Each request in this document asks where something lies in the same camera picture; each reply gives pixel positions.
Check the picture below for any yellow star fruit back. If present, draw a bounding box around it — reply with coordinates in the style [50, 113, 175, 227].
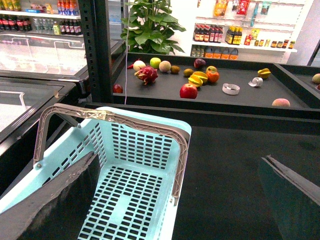
[193, 71, 208, 85]

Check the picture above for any white cable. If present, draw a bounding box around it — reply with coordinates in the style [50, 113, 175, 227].
[124, 0, 132, 105]

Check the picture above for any fruit in right tray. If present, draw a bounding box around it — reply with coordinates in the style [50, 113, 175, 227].
[311, 73, 320, 85]

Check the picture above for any yellow star fruit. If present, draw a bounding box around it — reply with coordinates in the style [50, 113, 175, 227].
[188, 74, 203, 88]
[257, 68, 271, 79]
[193, 71, 208, 85]

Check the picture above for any white round fruit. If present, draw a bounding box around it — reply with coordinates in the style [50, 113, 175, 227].
[132, 60, 146, 72]

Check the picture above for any light blue plastic basket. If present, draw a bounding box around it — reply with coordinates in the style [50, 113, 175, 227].
[0, 106, 192, 240]

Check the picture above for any yellow star fruit front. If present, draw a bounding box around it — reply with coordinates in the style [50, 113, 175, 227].
[188, 74, 203, 88]

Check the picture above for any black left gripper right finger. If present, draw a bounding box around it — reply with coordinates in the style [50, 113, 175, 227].
[258, 155, 320, 240]

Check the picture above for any drinks shelf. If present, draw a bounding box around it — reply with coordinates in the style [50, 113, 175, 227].
[0, 0, 83, 36]

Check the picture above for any white shelf with sauce bottles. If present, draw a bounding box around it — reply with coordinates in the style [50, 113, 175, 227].
[190, 0, 313, 64]

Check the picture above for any yellow star fruit right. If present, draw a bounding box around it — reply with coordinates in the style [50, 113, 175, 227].
[257, 68, 271, 79]

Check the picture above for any large red apple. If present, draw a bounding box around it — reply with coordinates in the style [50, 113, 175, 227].
[179, 83, 198, 99]

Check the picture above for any pink dragon fruit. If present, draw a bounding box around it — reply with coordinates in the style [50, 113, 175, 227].
[134, 66, 158, 85]

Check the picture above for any brown kiwi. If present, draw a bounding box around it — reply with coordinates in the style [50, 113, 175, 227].
[170, 65, 181, 75]
[183, 68, 194, 78]

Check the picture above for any right black display tray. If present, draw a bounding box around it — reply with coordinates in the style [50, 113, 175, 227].
[280, 64, 320, 109]

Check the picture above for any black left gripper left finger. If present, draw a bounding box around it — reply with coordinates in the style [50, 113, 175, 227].
[0, 152, 100, 240]

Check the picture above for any grey basket handle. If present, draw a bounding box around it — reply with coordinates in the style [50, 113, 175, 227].
[33, 103, 191, 206]

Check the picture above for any green potted plant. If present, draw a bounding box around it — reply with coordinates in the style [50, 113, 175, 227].
[120, 0, 186, 55]

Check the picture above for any white foam net sleeve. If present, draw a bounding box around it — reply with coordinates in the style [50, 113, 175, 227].
[248, 77, 264, 88]

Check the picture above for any orange persimmon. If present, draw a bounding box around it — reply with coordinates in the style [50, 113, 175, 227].
[206, 70, 220, 83]

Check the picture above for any black metal rack post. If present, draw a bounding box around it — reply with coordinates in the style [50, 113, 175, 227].
[78, 0, 113, 103]

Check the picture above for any dark purple fruit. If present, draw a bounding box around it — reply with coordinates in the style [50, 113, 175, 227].
[193, 58, 206, 69]

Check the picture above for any small dark red apple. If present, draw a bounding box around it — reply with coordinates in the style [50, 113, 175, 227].
[112, 84, 124, 94]

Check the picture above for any green apple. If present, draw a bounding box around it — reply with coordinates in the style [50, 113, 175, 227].
[149, 57, 162, 69]

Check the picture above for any pink peach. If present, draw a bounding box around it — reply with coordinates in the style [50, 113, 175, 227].
[271, 98, 291, 107]

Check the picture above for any black fruit display tray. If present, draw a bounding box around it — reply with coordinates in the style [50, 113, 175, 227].
[113, 53, 320, 120]

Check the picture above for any glass top freezer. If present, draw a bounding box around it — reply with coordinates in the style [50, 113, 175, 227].
[0, 32, 126, 151]

